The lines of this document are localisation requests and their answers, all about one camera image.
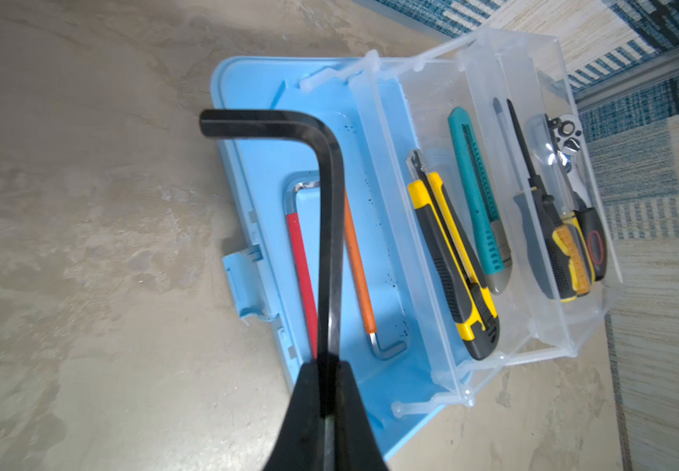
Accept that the ratchet wrench dark handle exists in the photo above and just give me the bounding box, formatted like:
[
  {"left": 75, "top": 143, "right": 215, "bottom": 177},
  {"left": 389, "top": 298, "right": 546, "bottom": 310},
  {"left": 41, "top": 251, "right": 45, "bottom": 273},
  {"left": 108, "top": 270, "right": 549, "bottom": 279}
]
[{"left": 545, "top": 114, "right": 609, "bottom": 282}]

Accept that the yellow black utility knife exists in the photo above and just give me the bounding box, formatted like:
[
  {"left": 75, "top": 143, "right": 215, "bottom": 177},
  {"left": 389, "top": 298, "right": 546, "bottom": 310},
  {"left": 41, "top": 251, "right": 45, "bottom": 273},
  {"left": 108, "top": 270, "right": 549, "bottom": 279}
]
[{"left": 406, "top": 149, "right": 500, "bottom": 361}]

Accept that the teal utility knife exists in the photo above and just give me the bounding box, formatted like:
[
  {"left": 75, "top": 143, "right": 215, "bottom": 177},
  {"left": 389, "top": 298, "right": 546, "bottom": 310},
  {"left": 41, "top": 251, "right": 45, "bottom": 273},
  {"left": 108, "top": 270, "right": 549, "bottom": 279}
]
[{"left": 447, "top": 107, "right": 513, "bottom": 294}]

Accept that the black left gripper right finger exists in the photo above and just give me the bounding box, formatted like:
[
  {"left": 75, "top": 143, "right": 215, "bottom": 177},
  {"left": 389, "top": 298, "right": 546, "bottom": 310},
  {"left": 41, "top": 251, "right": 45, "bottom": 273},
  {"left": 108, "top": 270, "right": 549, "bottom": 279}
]
[{"left": 333, "top": 361, "right": 388, "bottom": 471}]

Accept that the orange handled tool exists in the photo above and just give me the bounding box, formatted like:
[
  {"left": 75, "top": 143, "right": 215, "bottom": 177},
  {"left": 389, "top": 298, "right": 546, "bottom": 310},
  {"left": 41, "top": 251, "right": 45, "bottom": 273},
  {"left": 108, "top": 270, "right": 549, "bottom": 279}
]
[{"left": 344, "top": 194, "right": 407, "bottom": 360}]

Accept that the black metal rod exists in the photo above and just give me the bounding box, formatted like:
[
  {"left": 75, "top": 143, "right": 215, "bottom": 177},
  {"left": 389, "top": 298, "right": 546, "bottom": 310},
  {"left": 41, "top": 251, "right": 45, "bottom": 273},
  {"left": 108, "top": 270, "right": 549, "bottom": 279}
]
[{"left": 199, "top": 108, "right": 347, "bottom": 419}]

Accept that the light blue plastic tool box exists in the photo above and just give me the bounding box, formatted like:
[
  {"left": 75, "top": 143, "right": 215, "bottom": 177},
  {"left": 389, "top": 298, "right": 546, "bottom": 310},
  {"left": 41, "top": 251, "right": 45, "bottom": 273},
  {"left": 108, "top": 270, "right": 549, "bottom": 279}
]
[{"left": 210, "top": 29, "right": 622, "bottom": 458}]

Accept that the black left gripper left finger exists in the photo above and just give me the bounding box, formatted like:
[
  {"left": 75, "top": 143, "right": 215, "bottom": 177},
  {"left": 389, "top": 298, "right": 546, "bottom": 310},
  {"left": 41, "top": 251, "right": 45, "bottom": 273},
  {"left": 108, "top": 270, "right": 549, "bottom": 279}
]
[{"left": 264, "top": 362, "right": 324, "bottom": 470}]

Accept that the black handled screwdriver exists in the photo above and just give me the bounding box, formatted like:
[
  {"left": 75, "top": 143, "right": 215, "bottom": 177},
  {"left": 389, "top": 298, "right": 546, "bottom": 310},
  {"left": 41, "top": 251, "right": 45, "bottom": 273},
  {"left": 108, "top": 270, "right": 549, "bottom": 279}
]
[{"left": 506, "top": 99, "right": 592, "bottom": 302}]

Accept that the yellow handled wrench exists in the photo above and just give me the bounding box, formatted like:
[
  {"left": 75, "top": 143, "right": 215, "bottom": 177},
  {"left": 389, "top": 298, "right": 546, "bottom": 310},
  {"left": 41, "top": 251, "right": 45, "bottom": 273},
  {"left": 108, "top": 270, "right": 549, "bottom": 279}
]
[{"left": 526, "top": 114, "right": 594, "bottom": 296}]

